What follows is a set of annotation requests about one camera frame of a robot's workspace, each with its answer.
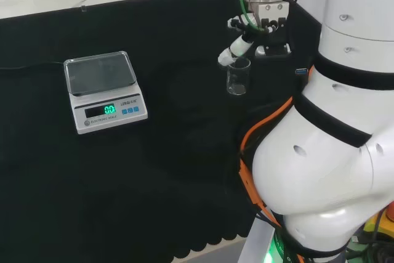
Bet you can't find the yellow stop button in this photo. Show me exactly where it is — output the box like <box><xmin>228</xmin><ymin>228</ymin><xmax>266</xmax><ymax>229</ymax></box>
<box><xmin>364</xmin><ymin>200</ymin><xmax>394</xmax><ymax>237</ymax></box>

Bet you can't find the small clear glass beaker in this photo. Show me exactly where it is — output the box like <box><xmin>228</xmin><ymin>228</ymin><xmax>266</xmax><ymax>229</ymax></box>
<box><xmin>226</xmin><ymin>57</ymin><xmax>252</xmax><ymax>96</ymax></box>

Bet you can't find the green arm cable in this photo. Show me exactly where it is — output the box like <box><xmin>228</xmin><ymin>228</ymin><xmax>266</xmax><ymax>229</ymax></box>
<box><xmin>235</xmin><ymin>0</ymin><xmax>269</xmax><ymax>33</ymax></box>

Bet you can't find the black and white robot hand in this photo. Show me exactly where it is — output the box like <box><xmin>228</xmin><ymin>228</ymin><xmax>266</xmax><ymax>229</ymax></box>
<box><xmin>217</xmin><ymin>1</ymin><xmax>292</xmax><ymax>68</ymax></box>

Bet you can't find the black bench cloth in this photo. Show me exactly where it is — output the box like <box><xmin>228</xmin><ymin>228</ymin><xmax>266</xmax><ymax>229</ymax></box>
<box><xmin>0</xmin><ymin>0</ymin><xmax>324</xmax><ymax>263</ymax></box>

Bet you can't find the white electronic balance steel pan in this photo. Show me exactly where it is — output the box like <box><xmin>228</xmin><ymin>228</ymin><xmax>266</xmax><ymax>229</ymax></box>
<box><xmin>63</xmin><ymin>51</ymin><xmax>149</xmax><ymax>136</ymax></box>

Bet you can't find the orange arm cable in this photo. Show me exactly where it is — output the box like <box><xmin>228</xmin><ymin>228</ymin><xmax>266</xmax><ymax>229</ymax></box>
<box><xmin>238</xmin><ymin>65</ymin><xmax>315</xmax><ymax>227</ymax></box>

